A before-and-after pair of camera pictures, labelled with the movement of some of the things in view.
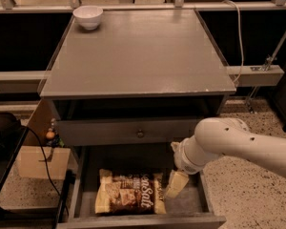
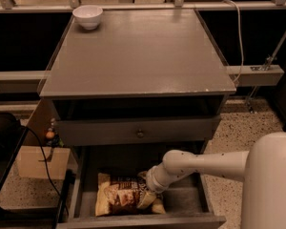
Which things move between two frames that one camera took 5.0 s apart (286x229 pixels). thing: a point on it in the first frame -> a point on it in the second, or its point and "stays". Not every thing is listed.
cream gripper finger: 175,146 -> 143,175
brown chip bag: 130,194 stays
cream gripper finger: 176,181 -> 146,199
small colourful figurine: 52,139 stays
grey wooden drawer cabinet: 122,94 stays
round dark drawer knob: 140,134 stays
